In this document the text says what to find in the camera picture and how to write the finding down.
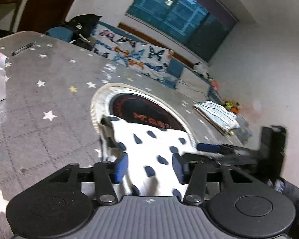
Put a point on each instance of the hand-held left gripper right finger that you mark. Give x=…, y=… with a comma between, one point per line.
x=178, y=167

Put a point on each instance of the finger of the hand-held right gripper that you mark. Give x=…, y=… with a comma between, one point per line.
x=226, y=159
x=208, y=147

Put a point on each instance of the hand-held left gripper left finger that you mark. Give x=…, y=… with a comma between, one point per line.
x=120, y=166

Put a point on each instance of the white polka dot garment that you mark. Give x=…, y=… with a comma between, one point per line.
x=152, y=149

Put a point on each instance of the person's right forearm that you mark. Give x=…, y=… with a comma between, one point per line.
x=296, y=199

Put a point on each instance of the beige folded garment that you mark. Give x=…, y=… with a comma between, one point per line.
x=209, y=123

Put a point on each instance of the striped folded garment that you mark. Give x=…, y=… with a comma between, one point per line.
x=219, y=114

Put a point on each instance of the clear plastic container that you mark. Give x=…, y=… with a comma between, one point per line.
x=243, y=128

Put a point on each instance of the orange green toy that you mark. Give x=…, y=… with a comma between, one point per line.
x=231, y=105

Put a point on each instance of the round black induction cooker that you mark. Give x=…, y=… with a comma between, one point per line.
x=144, y=109

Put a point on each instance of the orange pink plush toy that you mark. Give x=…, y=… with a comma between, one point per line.
x=214, y=84

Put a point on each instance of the grey pillow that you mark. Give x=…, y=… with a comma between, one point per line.
x=191, y=83

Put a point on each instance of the black and white plush toy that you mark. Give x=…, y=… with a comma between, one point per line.
x=200, y=69

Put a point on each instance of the butterfly print pillow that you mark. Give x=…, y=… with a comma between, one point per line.
x=134, y=52

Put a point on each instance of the window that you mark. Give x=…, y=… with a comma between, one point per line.
x=179, y=15

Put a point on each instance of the black jacket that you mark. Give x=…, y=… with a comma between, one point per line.
x=82, y=27

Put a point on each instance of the brown wooden door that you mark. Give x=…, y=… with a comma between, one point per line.
x=47, y=2

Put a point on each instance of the wooden side table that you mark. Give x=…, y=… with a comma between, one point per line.
x=5, y=7

